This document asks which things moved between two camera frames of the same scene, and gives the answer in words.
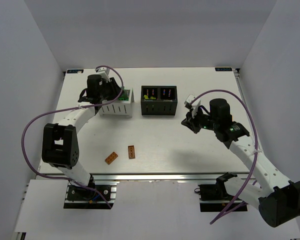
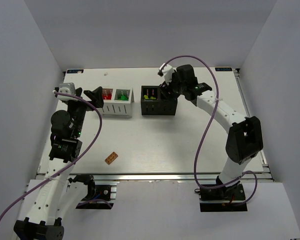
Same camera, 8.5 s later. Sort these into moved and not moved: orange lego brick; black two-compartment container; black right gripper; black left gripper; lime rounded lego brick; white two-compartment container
Moved: black right gripper; black left gripper
Not moved: lime rounded lego brick; black two-compartment container; orange lego brick; white two-compartment container
